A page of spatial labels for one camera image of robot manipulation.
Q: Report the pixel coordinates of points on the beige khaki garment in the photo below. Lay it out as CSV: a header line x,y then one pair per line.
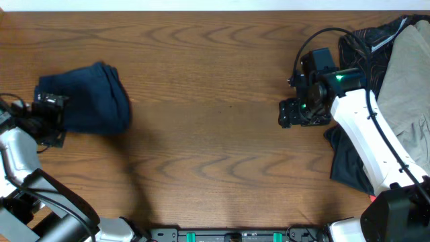
x,y
404,95

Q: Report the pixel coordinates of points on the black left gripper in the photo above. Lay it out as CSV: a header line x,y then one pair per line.
x,y
56,111

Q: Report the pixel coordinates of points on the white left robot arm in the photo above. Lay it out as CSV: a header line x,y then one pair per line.
x,y
34,205

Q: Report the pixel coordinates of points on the dark blue denim shorts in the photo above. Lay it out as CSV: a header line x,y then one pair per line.
x,y
97,101

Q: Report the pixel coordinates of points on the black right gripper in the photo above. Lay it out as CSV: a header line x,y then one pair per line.
x,y
289,114

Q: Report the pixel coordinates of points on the black patterned garment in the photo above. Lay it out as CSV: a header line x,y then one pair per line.
x,y
347,167

